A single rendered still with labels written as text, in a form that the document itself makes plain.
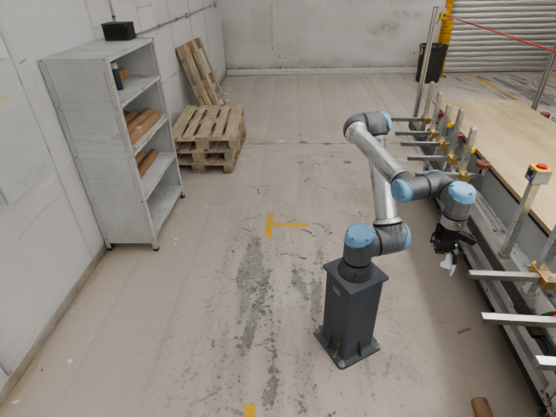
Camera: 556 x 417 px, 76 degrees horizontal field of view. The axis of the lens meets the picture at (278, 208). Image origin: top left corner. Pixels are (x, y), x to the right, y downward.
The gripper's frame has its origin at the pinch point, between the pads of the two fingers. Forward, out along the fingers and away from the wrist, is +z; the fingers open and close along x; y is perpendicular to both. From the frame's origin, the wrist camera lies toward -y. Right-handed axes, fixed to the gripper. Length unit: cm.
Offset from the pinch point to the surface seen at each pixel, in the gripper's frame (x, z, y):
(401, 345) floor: -28, 94, -4
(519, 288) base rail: -10, 24, -43
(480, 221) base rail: -65, 24, -48
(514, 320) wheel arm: 22.1, 7.8, -19.6
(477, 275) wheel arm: -3.0, 9.4, -17.0
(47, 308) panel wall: -37, 78, 225
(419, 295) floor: -70, 94, -27
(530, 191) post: -32, -17, -45
